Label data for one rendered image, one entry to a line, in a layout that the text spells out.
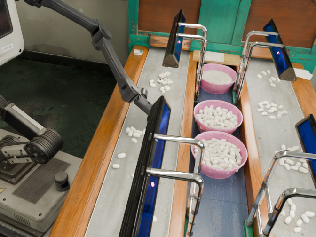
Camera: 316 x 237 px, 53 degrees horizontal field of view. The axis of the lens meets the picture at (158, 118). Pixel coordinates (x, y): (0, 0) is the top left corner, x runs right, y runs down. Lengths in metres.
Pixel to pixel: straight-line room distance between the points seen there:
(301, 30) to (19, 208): 2.02
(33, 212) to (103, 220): 0.50
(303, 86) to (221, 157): 0.88
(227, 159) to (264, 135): 0.28
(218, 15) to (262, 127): 0.88
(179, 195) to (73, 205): 0.42
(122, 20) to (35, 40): 1.06
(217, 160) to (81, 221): 0.66
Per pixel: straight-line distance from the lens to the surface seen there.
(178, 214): 1.26
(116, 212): 1.29
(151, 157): 0.96
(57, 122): 2.90
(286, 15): 2.34
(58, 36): 3.61
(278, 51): 1.77
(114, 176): 1.40
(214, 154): 1.54
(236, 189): 1.51
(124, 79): 1.57
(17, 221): 1.81
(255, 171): 1.48
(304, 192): 0.98
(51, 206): 1.68
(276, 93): 2.10
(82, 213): 1.27
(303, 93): 2.13
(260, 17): 2.31
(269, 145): 1.68
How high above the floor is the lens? 1.79
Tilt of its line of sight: 38 degrees down
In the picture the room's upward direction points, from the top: 4 degrees clockwise
